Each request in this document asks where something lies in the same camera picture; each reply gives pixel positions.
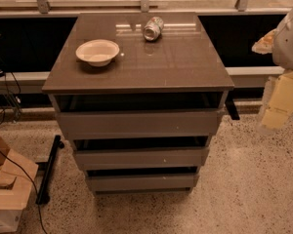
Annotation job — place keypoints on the white paper bowl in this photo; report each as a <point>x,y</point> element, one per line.
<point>97,53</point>

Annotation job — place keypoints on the crushed soda can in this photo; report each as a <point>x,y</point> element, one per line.
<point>153,28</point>

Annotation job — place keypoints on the black bracket behind cabinet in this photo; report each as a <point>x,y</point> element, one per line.
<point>231,108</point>

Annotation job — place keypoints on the grey top drawer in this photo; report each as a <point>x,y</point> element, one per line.
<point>91,125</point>

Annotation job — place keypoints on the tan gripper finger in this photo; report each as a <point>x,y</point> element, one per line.
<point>264,45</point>
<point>277,101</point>

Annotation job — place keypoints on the cardboard box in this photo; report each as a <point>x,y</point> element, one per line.
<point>16,176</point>

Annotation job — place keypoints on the grey bottom drawer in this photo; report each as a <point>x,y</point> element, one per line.
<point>141,182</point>

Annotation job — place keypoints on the grey drawer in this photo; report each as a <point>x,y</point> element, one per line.
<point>114,160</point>
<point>91,125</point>
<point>141,182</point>

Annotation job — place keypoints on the grey drawer cabinet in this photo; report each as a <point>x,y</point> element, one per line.
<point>181,71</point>

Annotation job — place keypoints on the black metal stand leg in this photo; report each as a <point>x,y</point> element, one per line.
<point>47,169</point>

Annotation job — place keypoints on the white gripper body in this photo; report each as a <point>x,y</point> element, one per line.
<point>289,46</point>

